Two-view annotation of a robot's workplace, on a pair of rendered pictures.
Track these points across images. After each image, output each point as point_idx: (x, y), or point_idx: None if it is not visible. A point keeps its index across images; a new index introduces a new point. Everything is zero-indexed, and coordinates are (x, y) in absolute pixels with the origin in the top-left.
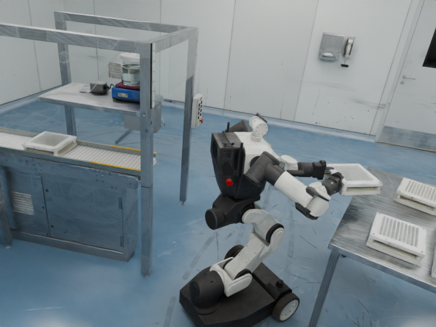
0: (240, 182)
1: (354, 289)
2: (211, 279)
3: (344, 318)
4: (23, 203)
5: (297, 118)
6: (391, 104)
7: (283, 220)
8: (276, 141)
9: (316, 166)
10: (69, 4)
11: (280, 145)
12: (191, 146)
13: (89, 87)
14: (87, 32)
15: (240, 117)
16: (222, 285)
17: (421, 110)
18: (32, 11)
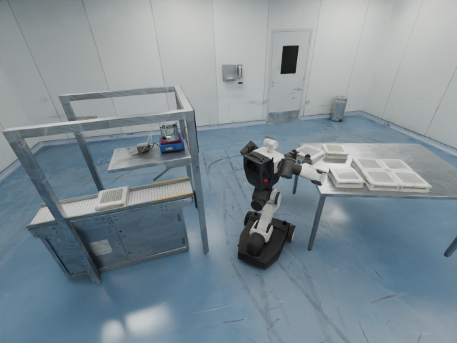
0: (271, 179)
1: (309, 208)
2: (258, 237)
3: None
4: (102, 247)
5: (220, 121)
6: (269, 99)
7: (254, 186)
8: (216, 139)
9: (293, 154)
10: (15, 78)
11: (220, 141)
12: None
13: (132, 149)
14: (42, 98)
15: None
16: (264, 238)
17: (285, 99)
18: None
